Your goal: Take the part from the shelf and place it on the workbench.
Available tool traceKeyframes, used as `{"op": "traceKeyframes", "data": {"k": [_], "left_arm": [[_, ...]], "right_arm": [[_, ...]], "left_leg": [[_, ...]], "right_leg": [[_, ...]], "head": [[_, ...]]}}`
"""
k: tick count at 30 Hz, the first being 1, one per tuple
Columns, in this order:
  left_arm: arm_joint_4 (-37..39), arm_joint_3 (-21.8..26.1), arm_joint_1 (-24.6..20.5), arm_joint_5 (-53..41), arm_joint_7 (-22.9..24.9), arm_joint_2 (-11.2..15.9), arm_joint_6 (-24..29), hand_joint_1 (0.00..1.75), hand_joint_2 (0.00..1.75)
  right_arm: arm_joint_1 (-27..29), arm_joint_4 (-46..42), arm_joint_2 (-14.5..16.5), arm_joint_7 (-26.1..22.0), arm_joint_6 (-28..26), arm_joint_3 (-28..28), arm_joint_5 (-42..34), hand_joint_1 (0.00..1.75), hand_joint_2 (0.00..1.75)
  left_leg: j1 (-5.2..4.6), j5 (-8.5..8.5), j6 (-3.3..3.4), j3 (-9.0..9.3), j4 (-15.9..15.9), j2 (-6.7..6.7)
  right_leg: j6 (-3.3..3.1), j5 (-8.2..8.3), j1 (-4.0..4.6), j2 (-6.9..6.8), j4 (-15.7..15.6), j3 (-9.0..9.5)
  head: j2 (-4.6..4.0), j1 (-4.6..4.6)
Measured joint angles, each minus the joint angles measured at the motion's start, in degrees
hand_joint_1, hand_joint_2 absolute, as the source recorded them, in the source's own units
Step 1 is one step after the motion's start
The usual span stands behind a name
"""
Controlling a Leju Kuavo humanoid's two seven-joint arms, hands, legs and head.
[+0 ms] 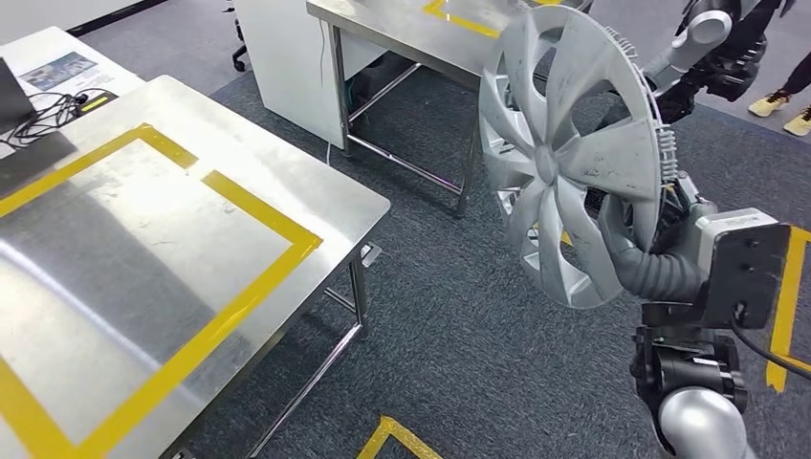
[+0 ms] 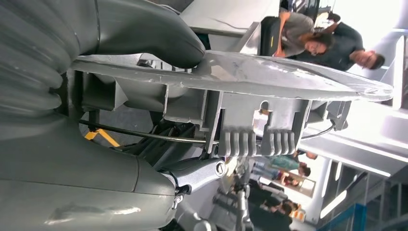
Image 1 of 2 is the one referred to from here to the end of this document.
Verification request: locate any printed paper sheet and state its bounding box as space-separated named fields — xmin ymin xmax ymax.
xmin=18 ymin=52 xmax=117 ymax=92

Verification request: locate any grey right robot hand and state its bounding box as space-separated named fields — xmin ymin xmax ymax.
xmin=597 ymin=170 xmax=718 ymax=303

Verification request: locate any black power adapter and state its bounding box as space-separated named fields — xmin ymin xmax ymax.
xmin=75 ymin=89 xmax=121 ymax=118

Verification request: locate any black desk cable bundle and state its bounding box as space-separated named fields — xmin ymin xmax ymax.
xmin=3 ymin=90 xmax=87 ymax=150

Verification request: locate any person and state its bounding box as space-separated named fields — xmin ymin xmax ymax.
xmin=747 ymin=49 xmax=811 ymax=138

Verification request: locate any black office chair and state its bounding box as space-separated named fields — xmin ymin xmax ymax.
xmin=223 ymin=6 xmax=250 ymax=73

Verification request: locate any white desk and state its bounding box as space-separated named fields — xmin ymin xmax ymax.
xmin=232 ymin=0 xmax=389 ymax=151
xmin=0 ymin=26 xmax=147 ymax=160

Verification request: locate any silver plastic hubcap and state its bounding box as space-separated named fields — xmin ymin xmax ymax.
xmin=477 ymin=5 xmax=679 ymax=311

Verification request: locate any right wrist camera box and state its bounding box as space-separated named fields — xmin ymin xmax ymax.
xmin=691 ymin=208 xmax=792 ymax=331

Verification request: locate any black humanoid robot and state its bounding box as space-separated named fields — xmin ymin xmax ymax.
xmin=643 ymin=0 xmax=800 ymax=124

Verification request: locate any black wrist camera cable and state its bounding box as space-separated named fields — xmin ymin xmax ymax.
xmin=732 ymin=317 xmax=811 ymax=383

